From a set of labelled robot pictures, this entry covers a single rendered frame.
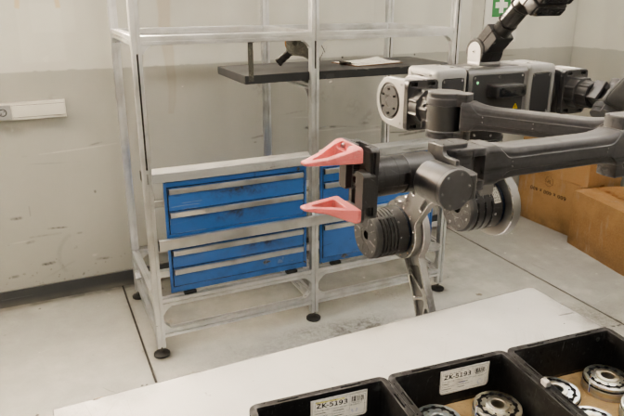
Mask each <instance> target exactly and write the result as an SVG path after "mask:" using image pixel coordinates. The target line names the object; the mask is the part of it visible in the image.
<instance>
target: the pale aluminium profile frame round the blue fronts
mask: <svg viewBox="0 0 624 416"><path fill-rule="evenodd" d="M107 6H108V16H109V25H110V43H111V53H112V63H113V72H114V82H115V92H116V101H117V111H118V120H119V129H120V139H121V149H122V158H123V177H124V186H125V196H126V205H127V214H128V225H129V234H130V243H131V253H132V263H133V272H134V282H135V290H136V292H137V293H134V294H133V299H136V300H140V299H142V302H143V305H144V307H145V309H146V311H147V314H148V316H149V320H150V323H151V325H152V328H153V330H154V332H155V335H156V344H157V346H158V350H156V351H155V352H154V357H155V358H157V359H163V358H167V357H169V356H170V350H169V349H166V348H165V347H166V341H165V337H170V336H174V335H178V334H182V333H186V332H194V331H198V330H202V329H206V328H211V327H214V326H219V325H223V324H227V323H231V322H235V321H239V320H244V319H251V318H255V317H259V316H264V315H267V314H272V313H276V312H280V311H284V310H288V309H292V308H296V307H300V306H308V305H309V311H310V312H311V313H312V314H308V315H307V316H306V319H307V320H308V321H311V322H316V321H319V320H320V315H319V314H316V313H315V312H319V303H320V302H325V301H329V300H332V299H337V298H341V297H345V296H349V295H353V294H358V293H364V292H369V291H373V290H378V289H382V288H385V287H390V286H394V285H398V284H402V283H406V282H409V278H408V273H406V274H401V275H396V276H393V277H388V278H384V279H377V280H372V281H368V282H363V283H359V284H355V285H351V286H346V287H342V288H338V289H333V290H329V291H325V292H323V291H320V290H319V280H320V279H321V278H322V277H323V276H324V275H325V274H327V273H332V272H336V271H341V270H346V269H349V268H354V267H363V266H367V265H372V264H376V263H381V262H385V261H390V260H395V259H398V258H400V257H398V256H396V255H389V256H385V257H380V258H372V259H369V258H367V257H366V256H361V257H357V258H352V259H347V260H343V261H341V260H335V261H330V263H329V264H324V265H319V225H321V224H327V223H332V222H338V221H344V220H343V219H340V218H337V217H334V216H331V215H328V214H317V213H310V212H308V216H303V217H296V218H291V219H285V220H280V221H273V222H267V223H262V224H255V225H250V226H244V227H234V228H228V229H221V230H216V231H210V232H204V233H199V234H193V235H187V236H182V237H176V238H171V239H165V240H157V229H156V218H155V208H157V207H164V200H161V201H155V200H154V196H153V185H152V173H151V162H150V141H149V129H148V118H147V107H146V96H145V85H144V73H143V62H142V55H144V52H145V51H146V50H147V49H148V48H149V47H150V46H162V45H190V44H219V43H247V42H261V56H262V63H270V42H276V41H301V42H304V43H305V44H306V46H307V48H308V71H309V80H308V154H309V155H311V156H313V155H315V154H317V153H318V152H319V49H320V47H321V45H322V44H323V43H324V42H325V41H327V40H332V39H361V38H384V52H383V57H384V58H391V57H392V55H393V37H418V36H444V37H446V38H447V40H448V42H449V45H448V64H458V60H459V47H460V34H461V21H462V0H452V3H451V17H450V27H446V26H433V25H420V24H407V23H394V7H395V0H385V22H377V23H333V24H319V0H308V24H288V25H269V0H260V19H261V25H243V26H200V27H155V28H139V17H138V6H137V0H126V8H127V18H128V28H118V19H117V8H116V0H107ZM122 42H124V43H126V44H128V45H129V46H130V51H131V60H132V71H133V82H134V92H135V103H136V123H137V133H138V144H139V155H140V165H141V175H142V186H143V197H144V207H145V217H146V229H147V239H148V246H143V247H138V236H137V218H136V207H135V197H134V188H133V177H132V167H131V158H130V148H129V137H128V127H127V118H126V107H125V97H124V78H123V68H122V59H121V48H120V44H121V43H122ZM262 93H263V131H264V156H271V155H272V133H271V87H270V83H265V84H262ZM147 175H149V185H148V183H147ZM306 186H307V187H308V203H310V202H315V201H318V200H319V167H318V166H308V180H307V181H306ZM305 227H307V228H309V242H308V243H307V244H306V250H307V251H309V260H308V259H306V266H303V268H301V269H296V268H294V269H289V270H284V271H281V272H282V273H278V274H273V275H268V276H264V277H259V278H254V279H246V280H241V281H236V282H231V283H227V284H222V285H217V286H213V287H208V288H203V289H199V290H196V289H191V290H186V291H184V292H181V293H176V294H171V295H166V296H162V285H161V278H166V277H170V271H169V268H165V269H160V263H159V253H162V252H167V251H169V250H174V249H179V248H185V247H190V246H196V245H202V244H206V243H212V242H218V241H227V240H233V239H238V238H244V237H250V236H255V235H261V234H267V233H272V232H278V231H283V230H289V229H295V228H305ZM432 227H436V237H434V236H432V235H431V241H430V245H429V248H428V251H427V252H428V253H430V252H435V261H434V262H433V261H431V260H430V259H428V258H426V257H425V260H426V265H427V269H428V274H429V278H431V277H434V282H435V283H436V284H435V285H432V286H431V288H432V291H435V292H442V291H444V287H443V286H441V285H438V284H439V282H440V283H442V280H443V267H444V254H445V241H446V228H447V220H446V218H445V216H444V214H443V209H442V207H441V206H439V205H438V212H437V221H434V222H432ZM147 254H148V255H149V270H150V271H149V270H148V268H147V266H146V264H145V262H144V259H143V258H144V257H145V256H147ZM301 279H305V280H308V281H309V287H308V286H307V285H306V284H305V283H304V282H303V281H302V280H301ZM287 281H290V282H291V283H292V284H293V285H294V286H295V287H296V288H297V289H298V290H299V291H300V292H301V294H302V295H303V296H300V297H296V298H292V299H288V300H283V301H278V302H275V303H270V304H266V305H259V306H254V307H250V308H245V309H242V310H237V311H233V312H228V313H224V314H220V315H215V316H211V317H207V318H199V319H195V320H191V321H187V322H182V323H178V324H174V325H171V324H168V323H167V322H165V321H164V318H163V315H164V314H165V312H166V311H167V309H168V308H169V307H171V306H175V305H179V304H184V303H188V302H193V301H198V300H202V299H206V298H211V297H216V296H220V295H225V294H229V293H237V292H242V291H247V290H251V289H255V288H260V287H265V286H269V285H274V284H278V283H282V282H287Z"/></svg>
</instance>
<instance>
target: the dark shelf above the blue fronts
mask: <svg viewBox="0 0 624 416"><path fill-rule="evenodd" d="M358 59H364V58H356V59H337V60H320V61H319V79H334V78H349V77H365V76H380V75H395V74H409V67H410V66H416V65H433V64H438V65H448V63H447V62H443V61H437V60H430V59H425V58H414V57H393V58H382V59H388V60H398V61H400V62H403V63H397V64H384V65H372V66H360V67H354V66H348V65H343V64H336V63H332V62H334V61H339V60H342V61H347V60H358ZM217 70H218V74H220V75H223V76H225V77H227V78H229V79H232V80H234V81H237V82H239V83H242V84H244V85H254V84H265V83H278V82H291V81H303V82H306V83H308V80H309V71H308V61H298V62H284V63H283V64H282V66H280V65H279V64H278V63H261V64H254V65H253V82H249V71H248V64H244V65H229V66H217Z"/></svg>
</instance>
